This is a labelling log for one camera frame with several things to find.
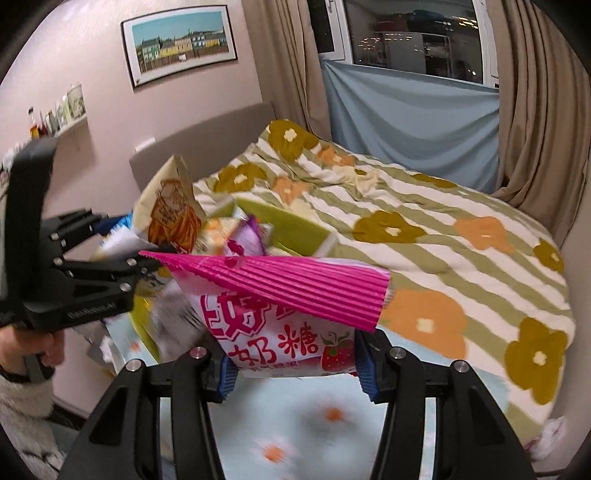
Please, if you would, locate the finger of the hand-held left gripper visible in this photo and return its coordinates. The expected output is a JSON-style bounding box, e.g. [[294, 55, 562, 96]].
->
[[44, 209, 110, 253], [56, 257, 160, 290]]

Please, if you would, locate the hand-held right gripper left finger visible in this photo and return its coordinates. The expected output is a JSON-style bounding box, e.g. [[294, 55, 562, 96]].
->
[[58, 346, 238, 480]]

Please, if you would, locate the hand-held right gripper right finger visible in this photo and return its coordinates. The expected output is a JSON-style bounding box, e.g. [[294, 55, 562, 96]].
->
[[353, 330, 539, 480]]

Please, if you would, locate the pink candy packet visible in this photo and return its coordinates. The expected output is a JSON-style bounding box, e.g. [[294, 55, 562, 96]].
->
[[139, 249, 392, 380]]

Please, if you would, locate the orange white cake packet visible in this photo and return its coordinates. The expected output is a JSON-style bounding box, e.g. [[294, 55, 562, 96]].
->
[[134, 154, 208, 256]]

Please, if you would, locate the purple snack packet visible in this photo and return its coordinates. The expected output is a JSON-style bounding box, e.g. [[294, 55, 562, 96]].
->
[[222, 215, 274, 258]]

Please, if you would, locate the yellow green cardboard box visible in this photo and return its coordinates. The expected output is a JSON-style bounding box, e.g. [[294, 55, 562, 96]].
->
[[129, 196, 338, 365]]

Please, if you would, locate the person's left hand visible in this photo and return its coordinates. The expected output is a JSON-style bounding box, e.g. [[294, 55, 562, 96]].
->
[[0, 324, 68, 372]]

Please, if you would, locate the silver snack packet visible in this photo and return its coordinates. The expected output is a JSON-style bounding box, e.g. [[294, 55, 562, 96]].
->
[[148, 281, 211, 361]]

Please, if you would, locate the daisy print tablecloth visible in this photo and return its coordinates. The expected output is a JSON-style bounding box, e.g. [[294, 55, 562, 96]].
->
[[104, 318, 509, 480]]

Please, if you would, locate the striped floral blanket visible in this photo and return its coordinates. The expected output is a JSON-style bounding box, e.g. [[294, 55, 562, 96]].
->
[[191, 119, 578, 432]]

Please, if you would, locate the beige headboard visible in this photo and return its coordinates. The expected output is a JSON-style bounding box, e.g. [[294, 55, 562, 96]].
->
[[129, 102, 279, 197]]

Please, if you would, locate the white crumpled tissue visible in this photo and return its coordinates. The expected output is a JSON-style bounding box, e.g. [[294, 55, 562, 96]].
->
[[530, 414, 567, 462]]

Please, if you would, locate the light blue cloth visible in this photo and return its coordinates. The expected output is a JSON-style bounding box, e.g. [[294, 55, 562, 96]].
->
[[321, 58, 502, 195]]

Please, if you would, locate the beige curtain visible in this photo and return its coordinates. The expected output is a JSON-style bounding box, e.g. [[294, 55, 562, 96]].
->
[[261, 0, 334, 145], [489, 0, 591, 252]]

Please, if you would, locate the window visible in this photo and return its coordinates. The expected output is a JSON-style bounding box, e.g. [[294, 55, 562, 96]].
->
[[307, 0, 502, 89]]

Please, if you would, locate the wall shelf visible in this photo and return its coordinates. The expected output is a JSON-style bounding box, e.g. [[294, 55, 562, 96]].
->
[[28, 113, 89, 140]]

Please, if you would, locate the framed wall picture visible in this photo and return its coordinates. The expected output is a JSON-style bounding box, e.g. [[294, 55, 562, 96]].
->
[[121, 4, 239, 89]]

